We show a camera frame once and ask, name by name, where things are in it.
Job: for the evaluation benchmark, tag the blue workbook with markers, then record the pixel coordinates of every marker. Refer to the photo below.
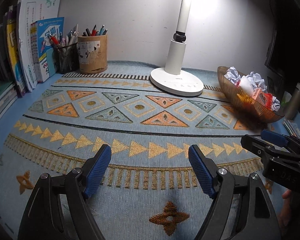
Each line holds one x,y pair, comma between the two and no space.
42,49

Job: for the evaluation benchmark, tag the person's right hand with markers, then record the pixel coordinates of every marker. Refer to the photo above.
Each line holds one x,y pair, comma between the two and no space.
284,215

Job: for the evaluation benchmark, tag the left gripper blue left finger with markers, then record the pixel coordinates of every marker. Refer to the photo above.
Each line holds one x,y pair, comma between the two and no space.
43,217

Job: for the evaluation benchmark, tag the black mesh pen holder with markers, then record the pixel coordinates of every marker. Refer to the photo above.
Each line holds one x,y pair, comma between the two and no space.
67,58

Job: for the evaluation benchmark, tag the metal thermos bottle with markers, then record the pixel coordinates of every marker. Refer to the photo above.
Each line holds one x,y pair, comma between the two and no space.
293,104

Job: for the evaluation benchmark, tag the wooden pen holder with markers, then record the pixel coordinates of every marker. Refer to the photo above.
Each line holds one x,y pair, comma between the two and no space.
92,54

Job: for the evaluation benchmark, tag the white desk lamp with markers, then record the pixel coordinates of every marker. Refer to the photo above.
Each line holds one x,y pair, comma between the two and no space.
172,78

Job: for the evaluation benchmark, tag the stack of books right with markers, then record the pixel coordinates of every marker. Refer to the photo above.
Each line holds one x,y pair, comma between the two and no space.
291,127

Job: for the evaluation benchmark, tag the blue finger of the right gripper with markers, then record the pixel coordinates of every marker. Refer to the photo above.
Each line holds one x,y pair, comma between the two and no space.
291,143
261,148

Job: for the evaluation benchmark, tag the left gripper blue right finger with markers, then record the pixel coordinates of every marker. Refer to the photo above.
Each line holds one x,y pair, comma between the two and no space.
255,217

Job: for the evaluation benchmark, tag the paper ball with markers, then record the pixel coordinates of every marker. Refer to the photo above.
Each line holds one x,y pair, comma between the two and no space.
275,105

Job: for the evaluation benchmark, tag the patterned blue woven mat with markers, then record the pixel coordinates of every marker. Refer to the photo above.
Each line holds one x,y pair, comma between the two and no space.
149,190

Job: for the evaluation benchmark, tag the yellow book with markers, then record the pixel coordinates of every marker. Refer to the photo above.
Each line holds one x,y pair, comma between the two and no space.
12,46

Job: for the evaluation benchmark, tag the pastel dango plush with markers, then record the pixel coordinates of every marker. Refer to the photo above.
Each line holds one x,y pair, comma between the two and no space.
246,86

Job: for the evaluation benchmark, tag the small pink cardboard box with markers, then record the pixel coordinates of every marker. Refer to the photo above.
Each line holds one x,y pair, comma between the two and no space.
259,96

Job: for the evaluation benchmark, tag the red snack packet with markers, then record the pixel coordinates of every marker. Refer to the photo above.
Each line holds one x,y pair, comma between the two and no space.
268,100

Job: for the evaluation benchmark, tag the dark monitor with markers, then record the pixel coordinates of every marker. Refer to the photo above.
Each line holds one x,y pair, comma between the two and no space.
276,58

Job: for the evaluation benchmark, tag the grey paper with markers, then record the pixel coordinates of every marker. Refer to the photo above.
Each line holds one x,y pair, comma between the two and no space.
257,81

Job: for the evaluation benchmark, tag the white paper booklet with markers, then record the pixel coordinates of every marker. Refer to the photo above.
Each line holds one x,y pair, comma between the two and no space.
28,12

